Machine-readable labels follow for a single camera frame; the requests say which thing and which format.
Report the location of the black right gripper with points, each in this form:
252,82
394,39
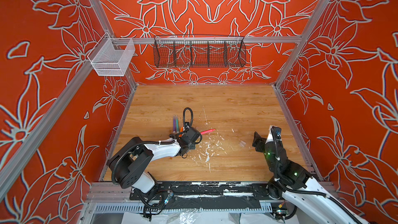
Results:
258,141

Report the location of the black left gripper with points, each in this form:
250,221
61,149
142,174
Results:
193,146

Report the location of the pink marker pen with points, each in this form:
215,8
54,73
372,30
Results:
207,131

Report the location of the green marker pen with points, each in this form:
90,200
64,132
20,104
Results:
177,122

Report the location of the purple marker pen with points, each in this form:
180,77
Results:
174,124

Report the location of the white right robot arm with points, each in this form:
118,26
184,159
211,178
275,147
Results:
295,184

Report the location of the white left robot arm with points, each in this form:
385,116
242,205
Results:
128,166

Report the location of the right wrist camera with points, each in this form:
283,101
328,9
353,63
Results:
276,133

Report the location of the aluminium right floor rail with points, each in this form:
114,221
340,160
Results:
308,159

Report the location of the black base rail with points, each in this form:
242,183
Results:
224,196

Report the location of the black wire basket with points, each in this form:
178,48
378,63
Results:
199,51

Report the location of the white wire basket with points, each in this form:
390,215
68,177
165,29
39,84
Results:
109,60

